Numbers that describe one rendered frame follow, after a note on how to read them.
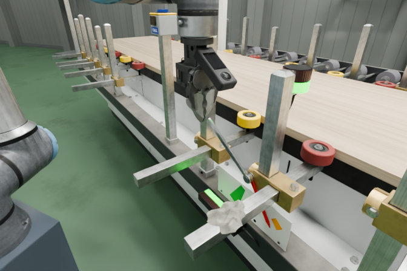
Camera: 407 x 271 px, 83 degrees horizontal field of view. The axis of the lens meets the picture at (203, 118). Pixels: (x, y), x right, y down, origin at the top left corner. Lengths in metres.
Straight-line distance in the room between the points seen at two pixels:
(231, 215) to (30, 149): 0.68
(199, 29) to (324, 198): 0.61
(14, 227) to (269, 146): 0.77
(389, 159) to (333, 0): 4.40
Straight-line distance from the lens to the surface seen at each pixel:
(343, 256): 0.83
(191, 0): 0.51
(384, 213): 0.47
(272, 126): 0.52
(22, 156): 0.91
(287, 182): 0.59
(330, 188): 0.79
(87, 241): 1.67
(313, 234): 0.84
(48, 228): 0.95
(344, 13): 5.01
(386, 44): 5.16
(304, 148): 0.66
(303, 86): 0.52
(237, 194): 0.70
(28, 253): 0.95
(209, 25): 0.52
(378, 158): 0.72
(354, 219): 0.81
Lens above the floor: 1.24
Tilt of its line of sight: 26 degrees down
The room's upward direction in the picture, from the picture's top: straight up
